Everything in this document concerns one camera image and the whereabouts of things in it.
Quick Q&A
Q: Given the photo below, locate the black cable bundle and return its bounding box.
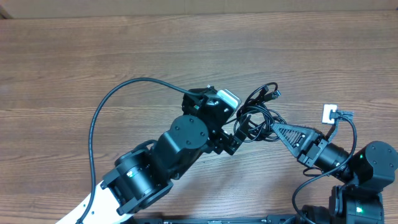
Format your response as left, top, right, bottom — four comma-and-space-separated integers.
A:
233, 82, 287, 143

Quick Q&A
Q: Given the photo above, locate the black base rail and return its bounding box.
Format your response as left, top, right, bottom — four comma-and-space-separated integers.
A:
129, 214, 295, 224

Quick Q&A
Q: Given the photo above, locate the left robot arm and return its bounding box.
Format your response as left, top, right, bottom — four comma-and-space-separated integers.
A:
57, 86, 248, 224

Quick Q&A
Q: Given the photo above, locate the right camera cable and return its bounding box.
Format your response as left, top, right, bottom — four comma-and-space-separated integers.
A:
291, 110, 358, 223

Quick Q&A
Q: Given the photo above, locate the left camera cable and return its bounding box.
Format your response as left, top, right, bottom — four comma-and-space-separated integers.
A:
76, 77, 200, 224

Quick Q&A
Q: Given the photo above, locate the camera cable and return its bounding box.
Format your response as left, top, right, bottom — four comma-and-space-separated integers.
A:
291, 110, 358, 223
76, 77, 200, 224

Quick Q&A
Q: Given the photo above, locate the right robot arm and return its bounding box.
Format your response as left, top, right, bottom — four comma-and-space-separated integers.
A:
272, 123, 397, 224

